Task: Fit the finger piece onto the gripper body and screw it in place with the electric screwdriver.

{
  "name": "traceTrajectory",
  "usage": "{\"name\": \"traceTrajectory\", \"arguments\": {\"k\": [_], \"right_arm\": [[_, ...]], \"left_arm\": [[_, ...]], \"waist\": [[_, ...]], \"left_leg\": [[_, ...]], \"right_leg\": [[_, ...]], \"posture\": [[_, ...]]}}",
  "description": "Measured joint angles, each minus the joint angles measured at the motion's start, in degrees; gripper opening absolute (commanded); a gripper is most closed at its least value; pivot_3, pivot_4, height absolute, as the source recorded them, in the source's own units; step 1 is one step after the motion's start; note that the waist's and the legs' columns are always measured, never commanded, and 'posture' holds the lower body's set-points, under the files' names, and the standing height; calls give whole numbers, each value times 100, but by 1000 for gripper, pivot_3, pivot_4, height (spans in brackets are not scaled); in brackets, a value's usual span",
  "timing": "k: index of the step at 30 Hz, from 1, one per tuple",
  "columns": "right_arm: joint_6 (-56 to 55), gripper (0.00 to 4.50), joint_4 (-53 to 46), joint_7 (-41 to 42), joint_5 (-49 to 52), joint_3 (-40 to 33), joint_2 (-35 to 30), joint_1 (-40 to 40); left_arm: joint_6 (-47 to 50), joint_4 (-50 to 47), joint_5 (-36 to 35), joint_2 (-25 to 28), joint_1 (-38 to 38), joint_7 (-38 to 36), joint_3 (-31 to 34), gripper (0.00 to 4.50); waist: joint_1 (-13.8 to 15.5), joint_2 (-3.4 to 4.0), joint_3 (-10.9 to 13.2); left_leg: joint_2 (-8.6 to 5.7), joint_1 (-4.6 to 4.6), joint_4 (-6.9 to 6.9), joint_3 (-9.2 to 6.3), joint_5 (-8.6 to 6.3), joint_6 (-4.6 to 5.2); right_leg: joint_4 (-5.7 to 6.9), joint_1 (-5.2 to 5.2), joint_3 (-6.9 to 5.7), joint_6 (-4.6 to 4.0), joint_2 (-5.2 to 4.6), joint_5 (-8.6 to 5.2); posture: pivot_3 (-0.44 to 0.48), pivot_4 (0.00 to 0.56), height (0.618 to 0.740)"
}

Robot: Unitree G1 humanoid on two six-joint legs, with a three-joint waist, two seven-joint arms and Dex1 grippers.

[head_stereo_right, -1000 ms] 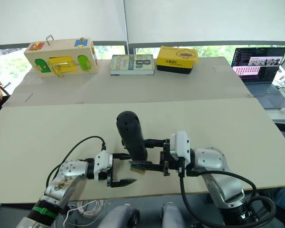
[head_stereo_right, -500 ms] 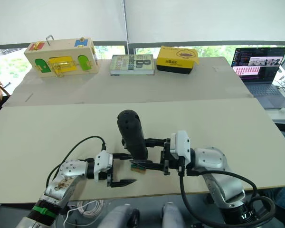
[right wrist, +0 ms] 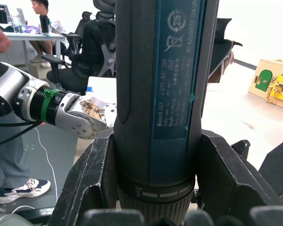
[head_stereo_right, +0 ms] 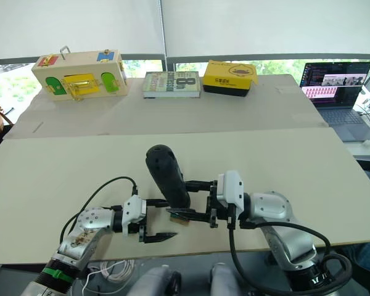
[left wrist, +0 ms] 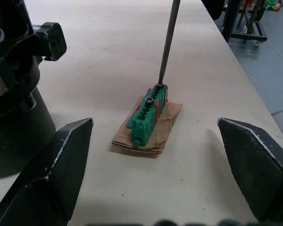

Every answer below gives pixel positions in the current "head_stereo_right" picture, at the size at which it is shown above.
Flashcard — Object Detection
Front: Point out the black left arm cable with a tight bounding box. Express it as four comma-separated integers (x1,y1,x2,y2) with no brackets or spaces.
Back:
59,176,139,248

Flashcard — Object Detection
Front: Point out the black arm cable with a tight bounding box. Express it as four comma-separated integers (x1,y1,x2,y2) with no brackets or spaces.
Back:
59,176,139,248
226,204,354,294

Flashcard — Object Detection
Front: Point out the wooden latch lock box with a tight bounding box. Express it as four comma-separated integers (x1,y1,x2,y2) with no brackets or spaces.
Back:
31,46,130,102

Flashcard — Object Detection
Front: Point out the thick green cover book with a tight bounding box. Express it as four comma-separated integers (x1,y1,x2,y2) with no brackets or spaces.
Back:
142,70,202,100

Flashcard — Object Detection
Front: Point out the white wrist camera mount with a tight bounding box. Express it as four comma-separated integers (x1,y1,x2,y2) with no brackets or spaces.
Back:
216,170,245,217
121,195,147,237

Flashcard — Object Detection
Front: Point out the metal window blind pole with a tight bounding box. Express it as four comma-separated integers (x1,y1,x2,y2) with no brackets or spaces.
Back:
157,0,169,73

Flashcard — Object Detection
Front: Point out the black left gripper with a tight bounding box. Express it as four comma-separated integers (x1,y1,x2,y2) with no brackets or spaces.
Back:
138,199,178,245

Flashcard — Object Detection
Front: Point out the coiled white cable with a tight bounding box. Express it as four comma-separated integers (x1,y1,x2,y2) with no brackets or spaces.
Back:
81,258,136,294

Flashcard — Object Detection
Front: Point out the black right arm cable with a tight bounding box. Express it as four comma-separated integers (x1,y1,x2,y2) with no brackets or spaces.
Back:
226,204,354,294

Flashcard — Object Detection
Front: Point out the open grey laptop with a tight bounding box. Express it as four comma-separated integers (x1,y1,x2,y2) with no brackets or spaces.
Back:
298,61,370,143

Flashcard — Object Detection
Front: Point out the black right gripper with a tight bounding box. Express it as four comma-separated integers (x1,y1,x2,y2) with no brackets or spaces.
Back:
165,180,224,229

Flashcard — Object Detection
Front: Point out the grey rounded robot leg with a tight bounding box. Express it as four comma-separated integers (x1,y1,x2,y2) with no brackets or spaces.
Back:
210,262,245,296
125,264,182,296

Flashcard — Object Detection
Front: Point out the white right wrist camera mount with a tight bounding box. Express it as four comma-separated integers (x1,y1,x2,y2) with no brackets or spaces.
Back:
216,170,245,217

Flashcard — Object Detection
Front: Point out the small tan gripper part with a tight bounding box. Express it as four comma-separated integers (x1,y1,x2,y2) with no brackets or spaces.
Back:
170,215,190,227

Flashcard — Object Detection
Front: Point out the black electric screwdriver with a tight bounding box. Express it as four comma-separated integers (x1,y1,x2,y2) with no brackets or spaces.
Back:
145,144,192,209

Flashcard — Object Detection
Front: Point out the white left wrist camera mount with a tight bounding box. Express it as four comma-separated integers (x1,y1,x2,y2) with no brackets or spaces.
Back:
121,195,147,237

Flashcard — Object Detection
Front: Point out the yellow and black box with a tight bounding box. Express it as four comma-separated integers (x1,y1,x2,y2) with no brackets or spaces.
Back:
202,59,260,97

